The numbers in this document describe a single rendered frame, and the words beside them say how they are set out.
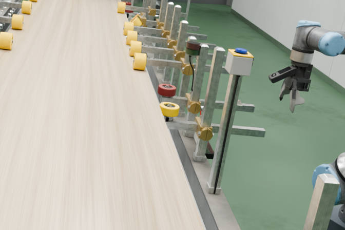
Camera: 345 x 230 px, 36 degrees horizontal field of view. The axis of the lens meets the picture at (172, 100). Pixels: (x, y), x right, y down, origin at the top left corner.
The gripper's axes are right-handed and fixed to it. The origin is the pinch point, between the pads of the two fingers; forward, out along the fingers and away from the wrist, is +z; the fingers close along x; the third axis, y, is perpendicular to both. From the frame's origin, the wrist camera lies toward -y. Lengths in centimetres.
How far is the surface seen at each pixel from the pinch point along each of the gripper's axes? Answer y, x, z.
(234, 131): -21.0, -5.5, 11.2
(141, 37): -53, 94, -2
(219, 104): -22.3, 19.5, 8.7
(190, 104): -37.0, 14.1, 8.1
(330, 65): 223, 408, 72
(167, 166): -57, -59, 4
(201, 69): -34.5, 15.1, -7.9
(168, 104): -50, -5, 3
